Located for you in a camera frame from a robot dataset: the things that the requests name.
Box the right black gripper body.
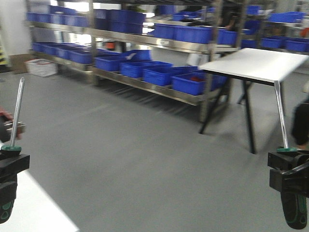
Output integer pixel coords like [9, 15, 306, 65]
[267, 149, 309, 197]

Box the white folding table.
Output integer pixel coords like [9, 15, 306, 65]
[199, 48, 309, 154]

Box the brown cardboard box on floor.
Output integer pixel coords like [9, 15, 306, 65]
[10, 53, 35, 74]

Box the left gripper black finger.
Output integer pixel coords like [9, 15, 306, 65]
[0, 154, 30, 191]

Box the green black cross screwdriver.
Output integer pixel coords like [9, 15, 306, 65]
[0, 77, 25, 224]

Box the white printed crate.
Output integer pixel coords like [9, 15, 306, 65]
[25, 58, 58, 77]

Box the person in black clothes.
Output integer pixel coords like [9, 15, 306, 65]
[291, 97, 309, 150]

